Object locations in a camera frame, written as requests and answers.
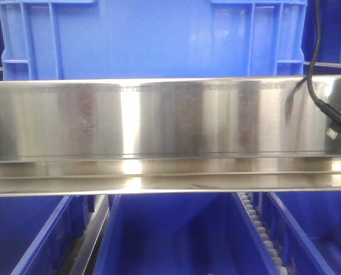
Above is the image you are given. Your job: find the dark blue bin lower centre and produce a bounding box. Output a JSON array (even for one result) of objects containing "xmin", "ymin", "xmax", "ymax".
[{"xmin": 94, "ymin": 193, "xmax": 278, "ymax": 274}]

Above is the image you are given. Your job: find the dark blue bin lower left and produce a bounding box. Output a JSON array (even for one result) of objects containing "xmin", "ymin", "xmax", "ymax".
[{"xmin": 0, "ymin": 196, "xmax": 95, "ymax": 274}]

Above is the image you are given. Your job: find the dark blue bin lower right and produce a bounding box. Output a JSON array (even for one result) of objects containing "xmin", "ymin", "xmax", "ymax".
[{"xmin": 251, "ymin": 191, "xmax": 341, "ymax": 274}]

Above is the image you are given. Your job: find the white roller track strip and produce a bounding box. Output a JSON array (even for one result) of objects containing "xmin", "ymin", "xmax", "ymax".
[{"xmin": 237, "ymin": 192, "xmax": 288, "ymax": 275}]

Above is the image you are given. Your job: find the light blue plastic crate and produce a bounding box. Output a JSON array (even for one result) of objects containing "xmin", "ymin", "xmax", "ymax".
[{"xmin": 0, "ymin": 1, "xmax": 307, "ymax": 80}]

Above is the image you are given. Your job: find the steel divider rail lower left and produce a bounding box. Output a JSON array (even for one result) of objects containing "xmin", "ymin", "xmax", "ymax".
[{"xmin": 58, "ymin": 195, "xmax": 109, "ymax": 274}]

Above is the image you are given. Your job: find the steel divider rail upper right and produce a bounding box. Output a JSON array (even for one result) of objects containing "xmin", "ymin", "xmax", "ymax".
[{"xmin": 313, "ymin": 62, "xmax": 341, "ymax": 76}]

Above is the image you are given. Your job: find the stainless steel shelf rail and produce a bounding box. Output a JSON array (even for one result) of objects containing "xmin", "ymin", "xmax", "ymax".
[{"xmin": 0, "ymin": 76, "xmax": 341, "ymax": 197}]

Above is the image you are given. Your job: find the dark blue bin upper right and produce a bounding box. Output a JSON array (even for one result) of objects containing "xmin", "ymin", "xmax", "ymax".
[{"xmin": 302, "ymin": 1, "xmax": 341, "ymax": 64}]

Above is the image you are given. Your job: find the black usb cable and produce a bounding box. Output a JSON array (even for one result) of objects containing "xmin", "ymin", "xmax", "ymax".
[{"xmin": 306, "ymin": 0, "xmax": 341, "ymax": 140}]

